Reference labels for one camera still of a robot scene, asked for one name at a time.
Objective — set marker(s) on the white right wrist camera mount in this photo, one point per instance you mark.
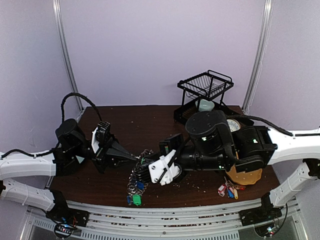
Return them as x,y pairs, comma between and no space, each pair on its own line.
160,171

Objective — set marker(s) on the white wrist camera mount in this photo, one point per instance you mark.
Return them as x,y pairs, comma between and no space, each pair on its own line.
94,141
160,171

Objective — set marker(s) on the white blue patterned plate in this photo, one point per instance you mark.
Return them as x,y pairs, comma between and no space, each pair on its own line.
233,125

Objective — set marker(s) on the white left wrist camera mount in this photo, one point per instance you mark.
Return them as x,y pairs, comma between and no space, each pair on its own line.
94,141

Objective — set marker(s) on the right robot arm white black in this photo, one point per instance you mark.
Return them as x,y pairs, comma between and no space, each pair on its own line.
213,146

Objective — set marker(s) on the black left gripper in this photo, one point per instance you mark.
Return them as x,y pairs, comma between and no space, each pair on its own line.
102,158

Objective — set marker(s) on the green key tag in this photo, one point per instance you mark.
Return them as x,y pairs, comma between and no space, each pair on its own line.
136,199

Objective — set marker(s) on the right aluminium frame post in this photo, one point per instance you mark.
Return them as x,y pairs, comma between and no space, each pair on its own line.
258,61

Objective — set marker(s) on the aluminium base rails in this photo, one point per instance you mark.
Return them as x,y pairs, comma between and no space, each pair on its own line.
212,222

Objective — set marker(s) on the black wire dish rack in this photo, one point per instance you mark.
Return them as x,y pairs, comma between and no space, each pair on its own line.
208,86

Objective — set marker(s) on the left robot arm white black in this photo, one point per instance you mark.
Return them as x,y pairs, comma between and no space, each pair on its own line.
72,150

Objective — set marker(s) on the blue key tag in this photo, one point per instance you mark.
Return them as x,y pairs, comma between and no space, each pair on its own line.
230,194

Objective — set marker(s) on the yellow key tag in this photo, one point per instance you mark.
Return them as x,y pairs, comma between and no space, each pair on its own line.
235,193

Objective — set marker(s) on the teal ceramic bowl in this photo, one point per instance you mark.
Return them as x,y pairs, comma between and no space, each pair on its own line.
206,106

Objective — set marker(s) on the red key tag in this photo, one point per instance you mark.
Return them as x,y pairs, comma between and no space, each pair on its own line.
221,190

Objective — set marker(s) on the grey disc keyring organizer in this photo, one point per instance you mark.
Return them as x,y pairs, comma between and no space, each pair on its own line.
134,185

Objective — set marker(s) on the yellow dotted plate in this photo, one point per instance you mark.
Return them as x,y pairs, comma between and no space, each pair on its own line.
244,178

